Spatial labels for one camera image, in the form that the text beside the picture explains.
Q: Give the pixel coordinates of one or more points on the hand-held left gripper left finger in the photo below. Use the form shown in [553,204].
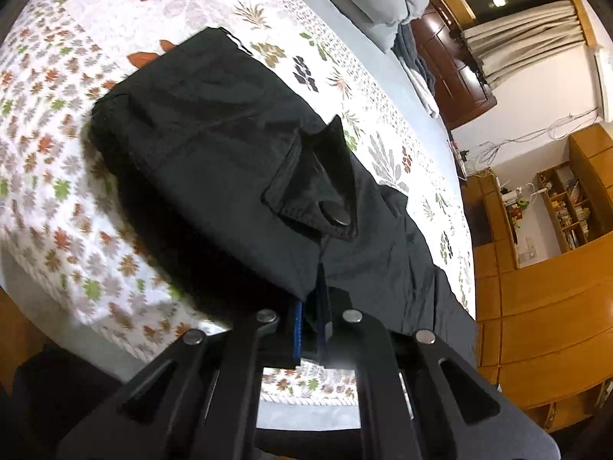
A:
[297,335]

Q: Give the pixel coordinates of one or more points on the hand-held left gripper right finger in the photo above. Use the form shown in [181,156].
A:
[325,330]

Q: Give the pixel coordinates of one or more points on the black pants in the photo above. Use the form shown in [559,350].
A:
[215,153]

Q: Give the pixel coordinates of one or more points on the wooden desk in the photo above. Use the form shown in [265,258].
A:
[493,211]

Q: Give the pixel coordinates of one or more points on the wooden wardrobe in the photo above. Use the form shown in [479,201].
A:
[550,306]

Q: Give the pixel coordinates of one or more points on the small bottles and figurines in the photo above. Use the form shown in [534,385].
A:
[517,203]

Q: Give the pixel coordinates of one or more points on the dark clothing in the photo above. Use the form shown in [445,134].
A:
[57,393]

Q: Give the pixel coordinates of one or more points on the bed with blue sheet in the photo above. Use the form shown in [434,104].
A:
[48,316]

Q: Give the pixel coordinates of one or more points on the white cloth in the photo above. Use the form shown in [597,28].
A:
[426,96]

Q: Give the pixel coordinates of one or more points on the dark wooden headboard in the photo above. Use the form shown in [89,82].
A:
[455,81]

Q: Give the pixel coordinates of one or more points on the dark grey cloth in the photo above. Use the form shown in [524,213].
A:
[412,52]

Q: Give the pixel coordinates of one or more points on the floral quilt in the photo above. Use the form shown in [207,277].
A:
[48,177]

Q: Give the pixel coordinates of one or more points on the wooden bookshelf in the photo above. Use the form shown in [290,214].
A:
[589,163]

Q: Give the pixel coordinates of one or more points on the grey pillow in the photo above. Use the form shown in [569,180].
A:
[354,0]

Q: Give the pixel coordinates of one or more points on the beige curtain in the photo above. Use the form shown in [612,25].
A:
[527,43]

